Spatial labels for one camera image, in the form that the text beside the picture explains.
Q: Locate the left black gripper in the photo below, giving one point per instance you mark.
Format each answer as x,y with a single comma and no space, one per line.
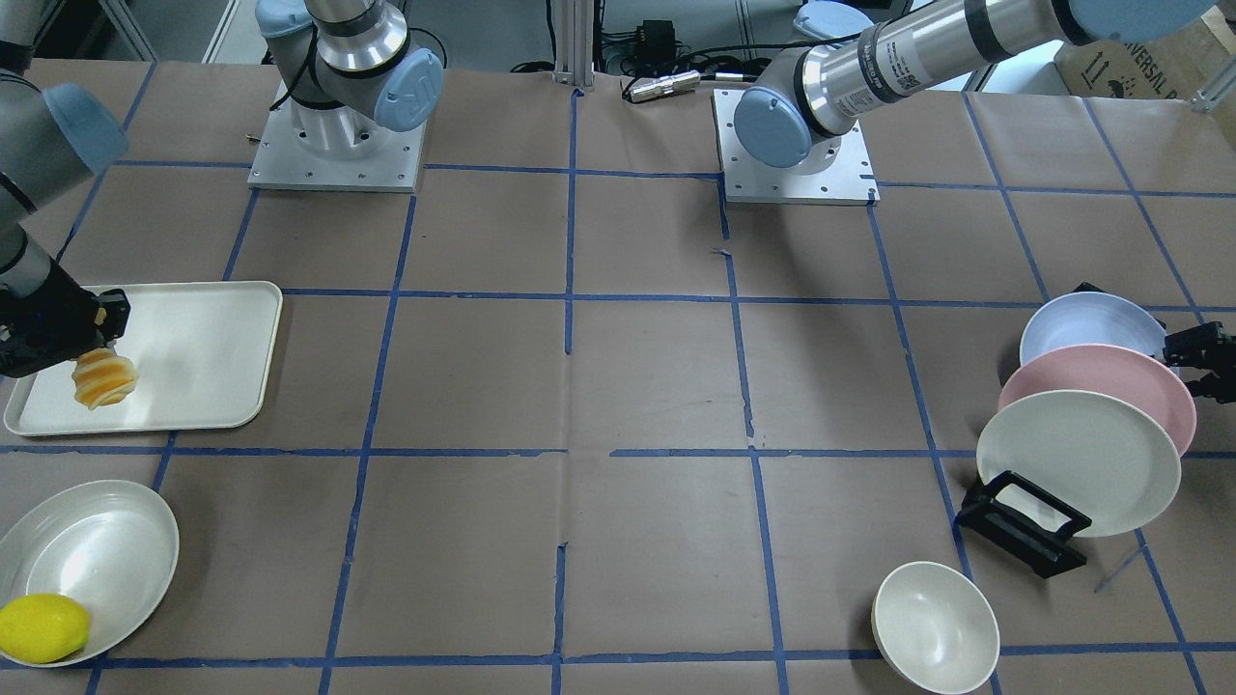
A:
1200,346

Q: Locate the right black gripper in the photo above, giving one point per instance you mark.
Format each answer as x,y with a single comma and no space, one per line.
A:
46,323

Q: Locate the striped orange bread roll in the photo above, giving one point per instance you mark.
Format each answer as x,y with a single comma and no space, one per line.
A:
102,377

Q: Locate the light blue plate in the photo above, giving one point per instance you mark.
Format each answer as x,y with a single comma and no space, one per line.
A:
1086,318

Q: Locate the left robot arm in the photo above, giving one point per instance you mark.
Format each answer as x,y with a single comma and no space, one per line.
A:
794,137

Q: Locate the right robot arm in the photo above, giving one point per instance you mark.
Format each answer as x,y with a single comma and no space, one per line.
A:
358,88

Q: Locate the pink plate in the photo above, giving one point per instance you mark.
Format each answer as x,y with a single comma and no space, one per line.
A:
1113,371

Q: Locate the cream plate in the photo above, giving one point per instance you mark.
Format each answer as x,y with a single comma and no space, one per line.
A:
1102,456

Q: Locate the black plate rack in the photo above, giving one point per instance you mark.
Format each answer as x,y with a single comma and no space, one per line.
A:
1047,553

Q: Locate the cream rectangular tray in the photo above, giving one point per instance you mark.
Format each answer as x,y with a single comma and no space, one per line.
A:
202,352

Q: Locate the large cream bowl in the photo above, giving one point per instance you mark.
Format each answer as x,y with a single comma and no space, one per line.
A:
111,545

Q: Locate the yellow lemon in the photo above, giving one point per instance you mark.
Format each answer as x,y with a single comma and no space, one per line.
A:
42,628

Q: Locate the cardboard box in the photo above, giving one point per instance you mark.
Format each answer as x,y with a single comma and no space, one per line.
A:
1173,67

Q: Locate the small cream bowl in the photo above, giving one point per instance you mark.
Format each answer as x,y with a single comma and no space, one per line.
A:
935,628

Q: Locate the silver metal connector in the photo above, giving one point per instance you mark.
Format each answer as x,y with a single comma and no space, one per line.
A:
640,91

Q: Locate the black power adapter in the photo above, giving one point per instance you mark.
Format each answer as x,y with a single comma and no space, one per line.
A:
655,44

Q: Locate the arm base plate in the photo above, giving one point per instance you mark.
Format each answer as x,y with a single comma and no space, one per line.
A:
336,150
836,172

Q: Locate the aluminium frame post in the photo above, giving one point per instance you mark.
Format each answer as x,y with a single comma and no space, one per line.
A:
573,43

